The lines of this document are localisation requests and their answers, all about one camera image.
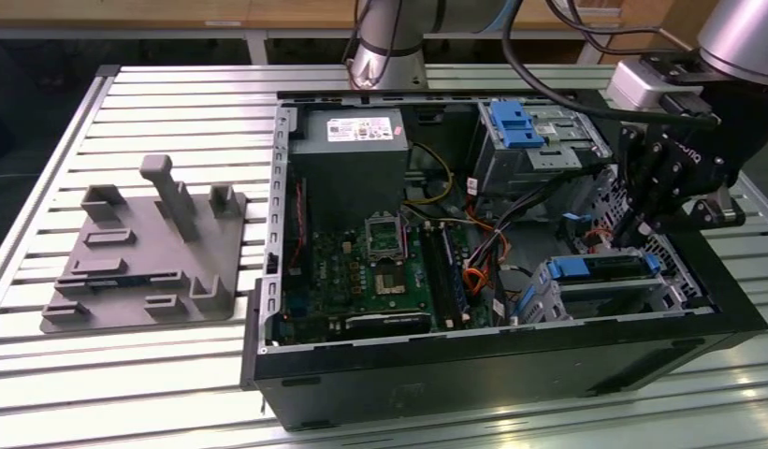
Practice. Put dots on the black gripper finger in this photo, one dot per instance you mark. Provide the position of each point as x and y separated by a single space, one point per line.
718 210
648 159

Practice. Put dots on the hard disk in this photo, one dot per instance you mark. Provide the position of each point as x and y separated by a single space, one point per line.
608 266

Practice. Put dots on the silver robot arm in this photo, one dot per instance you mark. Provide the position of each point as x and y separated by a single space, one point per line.
386 47

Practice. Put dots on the metal disk bay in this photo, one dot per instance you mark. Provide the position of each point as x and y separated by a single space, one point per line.
664 292

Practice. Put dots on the black RAM slot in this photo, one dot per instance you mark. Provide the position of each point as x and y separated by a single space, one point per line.
455 276
431 276

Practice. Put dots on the metal optical drive cage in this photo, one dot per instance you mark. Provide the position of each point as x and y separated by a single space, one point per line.
545 161

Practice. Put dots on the blue plastic drive latch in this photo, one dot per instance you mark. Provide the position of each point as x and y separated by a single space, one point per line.
515 126

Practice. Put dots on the silver CPU socket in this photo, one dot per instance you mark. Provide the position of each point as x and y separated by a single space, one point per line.
386 236

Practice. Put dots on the square motherboard chipset chip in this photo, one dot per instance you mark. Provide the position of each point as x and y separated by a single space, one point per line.
394 282

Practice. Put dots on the dark grey power supply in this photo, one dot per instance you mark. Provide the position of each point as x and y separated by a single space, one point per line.
346 178

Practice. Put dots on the black open PC case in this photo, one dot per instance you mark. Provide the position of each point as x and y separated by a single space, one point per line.
484 374

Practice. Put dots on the black graphics card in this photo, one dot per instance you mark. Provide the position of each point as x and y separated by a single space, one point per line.
389 323

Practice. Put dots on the green motherboard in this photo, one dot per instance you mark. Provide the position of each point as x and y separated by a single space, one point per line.
333 280

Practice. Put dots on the grey parts rack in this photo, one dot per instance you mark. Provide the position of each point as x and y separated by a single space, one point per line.
160 262

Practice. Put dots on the black table corner cap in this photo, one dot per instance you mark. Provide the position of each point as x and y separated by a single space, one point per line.
107 71

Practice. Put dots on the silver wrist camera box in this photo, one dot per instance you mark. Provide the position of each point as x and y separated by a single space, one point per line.
633 86

